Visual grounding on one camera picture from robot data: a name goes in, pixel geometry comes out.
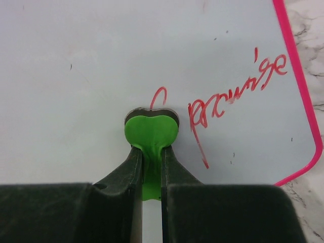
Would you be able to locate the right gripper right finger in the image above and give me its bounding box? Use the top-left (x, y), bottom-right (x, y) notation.
top-left (161, 147), bottom-right (306, 242)

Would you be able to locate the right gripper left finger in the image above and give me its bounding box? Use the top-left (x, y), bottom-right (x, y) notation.
top-left (1, 148), bottom-right (143, 242)

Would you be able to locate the green black whiteboard eraser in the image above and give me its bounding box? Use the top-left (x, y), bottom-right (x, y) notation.
top-left (124, 107), bottom-right (180, 201)

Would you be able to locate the pink framed whiteboard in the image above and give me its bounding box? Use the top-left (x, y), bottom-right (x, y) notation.
top-left (0, 0), bottom-right (323, 188)

